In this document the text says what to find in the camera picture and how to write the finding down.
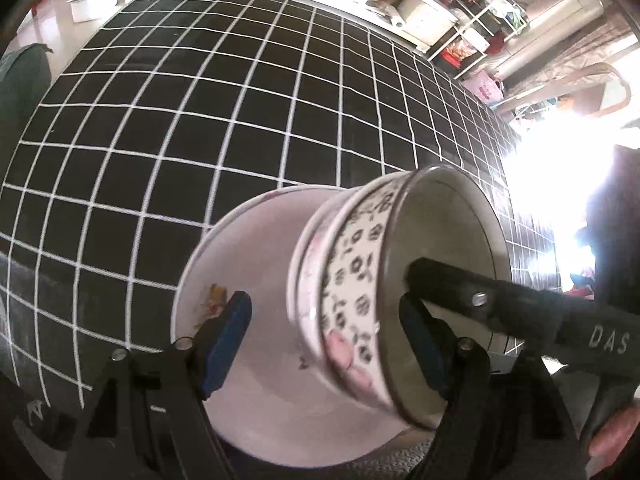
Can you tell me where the white plate cartoon bear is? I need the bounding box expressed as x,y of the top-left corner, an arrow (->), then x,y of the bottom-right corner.
171,185 -> 430,468

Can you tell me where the black floral patterned bowl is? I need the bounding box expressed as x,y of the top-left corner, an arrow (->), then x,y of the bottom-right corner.
312,164 -> 511,428

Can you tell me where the cream white bowl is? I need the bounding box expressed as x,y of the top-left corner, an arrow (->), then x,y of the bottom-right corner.
288,179 -> 402,413

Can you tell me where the person's right hand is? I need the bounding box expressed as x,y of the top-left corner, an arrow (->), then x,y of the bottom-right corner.
588,404 -> 639,476

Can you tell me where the pink bag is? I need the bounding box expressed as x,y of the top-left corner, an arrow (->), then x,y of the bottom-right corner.
462,70 -> 504,105

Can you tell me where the white metal shelf rack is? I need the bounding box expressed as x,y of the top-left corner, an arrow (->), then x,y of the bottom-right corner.
426,0 -> 529,79

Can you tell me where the black white grid tablecloth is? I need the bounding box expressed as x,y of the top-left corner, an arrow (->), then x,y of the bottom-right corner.
1,0 -> 560,414

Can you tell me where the paper roll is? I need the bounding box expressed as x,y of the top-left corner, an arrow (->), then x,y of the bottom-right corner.
385,4 -> 406,28

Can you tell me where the green chair cover gold crown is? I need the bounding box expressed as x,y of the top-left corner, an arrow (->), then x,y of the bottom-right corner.
0,44 -> 52,167

